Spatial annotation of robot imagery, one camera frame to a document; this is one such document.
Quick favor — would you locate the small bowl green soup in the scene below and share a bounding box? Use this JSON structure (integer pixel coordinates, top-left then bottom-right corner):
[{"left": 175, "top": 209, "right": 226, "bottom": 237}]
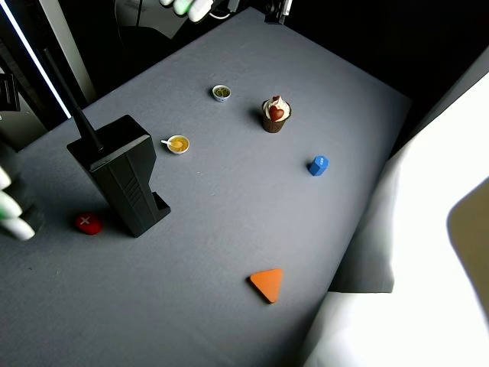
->
[{"left": 212, "top": 84, "right": 232, "bottom": 103}]

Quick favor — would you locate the grey table cloth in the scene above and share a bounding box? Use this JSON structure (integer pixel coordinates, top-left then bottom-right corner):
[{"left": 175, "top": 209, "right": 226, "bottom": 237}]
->
[{"left": 0, "top": 6, "right": 413, "bottom": 367}]

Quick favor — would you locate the orange triangle block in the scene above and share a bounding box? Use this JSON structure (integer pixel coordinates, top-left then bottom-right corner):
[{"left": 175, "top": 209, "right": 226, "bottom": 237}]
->
[{"left": 249, "top": 268, "right": 284, "bottom": 305}]

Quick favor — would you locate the small bowl yellow soup spoon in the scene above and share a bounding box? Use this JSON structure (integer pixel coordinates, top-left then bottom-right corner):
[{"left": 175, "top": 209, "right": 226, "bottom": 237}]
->
[{"left": 160, "top": 134, "right": 191, "bottom": 155}]

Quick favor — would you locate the beige board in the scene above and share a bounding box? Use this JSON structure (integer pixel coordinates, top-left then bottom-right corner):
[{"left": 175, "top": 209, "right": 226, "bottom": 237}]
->
[{"left": 446, "top": 189, "right": 489, "bottom": 307}]

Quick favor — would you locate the white light strip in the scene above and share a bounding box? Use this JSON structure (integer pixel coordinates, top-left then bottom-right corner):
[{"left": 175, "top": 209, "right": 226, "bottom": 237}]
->
[{"left": 0, "top": 0, "right": 73, "bottom": 120}]

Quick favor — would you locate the black toy walkie-talkie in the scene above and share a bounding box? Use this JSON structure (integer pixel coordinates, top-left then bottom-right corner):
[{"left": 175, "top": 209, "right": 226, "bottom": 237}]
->
[{"left": 42, "top": 48, "right": 172, "bottom": 239}]

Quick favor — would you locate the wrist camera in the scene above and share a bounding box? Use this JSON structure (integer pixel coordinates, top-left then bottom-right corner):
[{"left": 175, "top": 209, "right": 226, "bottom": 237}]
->
[{"left": 264, "top": 0, "right": 293, "bottom": 26}]

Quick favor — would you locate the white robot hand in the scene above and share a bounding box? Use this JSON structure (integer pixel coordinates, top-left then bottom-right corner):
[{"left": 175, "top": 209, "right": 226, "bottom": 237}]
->
[
  {"left": 0, "top": 72, "right": 46, "bottom": 242},
  {"left": 160, "top": 0, "right": 215, "bottom": 22}
]

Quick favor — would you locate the toy cupcake with heart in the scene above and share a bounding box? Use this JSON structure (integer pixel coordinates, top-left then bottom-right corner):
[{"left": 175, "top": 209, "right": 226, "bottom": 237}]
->
[{"left": 261, "top": 94, "right": 293, "bottom": 134}]

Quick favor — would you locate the red round block white cross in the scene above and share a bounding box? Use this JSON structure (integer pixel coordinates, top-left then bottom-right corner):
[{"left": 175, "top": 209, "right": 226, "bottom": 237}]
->
[{"left": 74, "top": 211, "right": 104, "bottom": 235}]

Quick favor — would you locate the blue hexagonal block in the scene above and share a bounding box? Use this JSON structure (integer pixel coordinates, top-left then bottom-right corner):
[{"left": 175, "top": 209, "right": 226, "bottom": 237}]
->
[{"left": 307, "top": 154, "right": 330, "bottom": 177}]

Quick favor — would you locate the white pillar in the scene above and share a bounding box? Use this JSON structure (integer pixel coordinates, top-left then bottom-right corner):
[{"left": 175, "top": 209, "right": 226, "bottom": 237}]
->
[{"left": 37, "top": 0, "right": 97, "bottom": 105}]

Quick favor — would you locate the white backdrop cloth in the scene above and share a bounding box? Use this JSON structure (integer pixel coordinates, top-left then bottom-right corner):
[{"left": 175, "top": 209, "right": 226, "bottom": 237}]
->
[{"left": 303, "top": 72, "right": 489, "bottom": 367}]

